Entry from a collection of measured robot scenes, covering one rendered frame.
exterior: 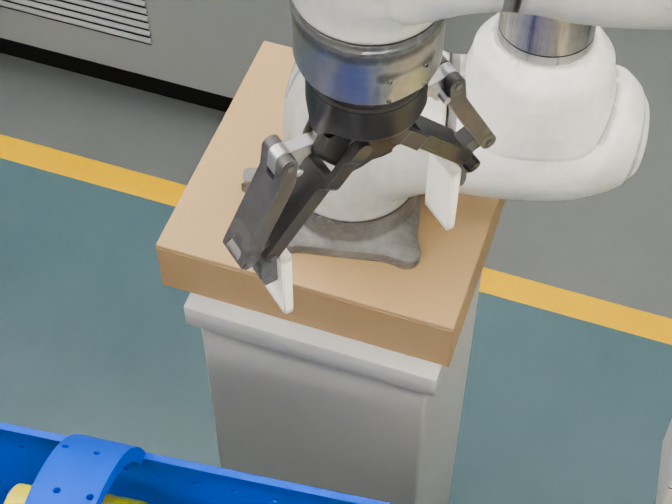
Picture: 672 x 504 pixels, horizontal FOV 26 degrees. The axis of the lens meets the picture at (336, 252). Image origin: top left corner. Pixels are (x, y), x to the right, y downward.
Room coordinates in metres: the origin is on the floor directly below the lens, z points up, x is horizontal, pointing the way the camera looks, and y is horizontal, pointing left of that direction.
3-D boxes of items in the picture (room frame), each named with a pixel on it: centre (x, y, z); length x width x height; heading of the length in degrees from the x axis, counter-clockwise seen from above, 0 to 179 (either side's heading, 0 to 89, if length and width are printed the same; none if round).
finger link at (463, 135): (0.64, -0.09, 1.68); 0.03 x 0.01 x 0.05; 122
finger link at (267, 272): (0.55, 0.06, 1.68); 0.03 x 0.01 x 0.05; 122
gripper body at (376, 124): (0.59, -0.02, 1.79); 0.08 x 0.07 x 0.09; 122
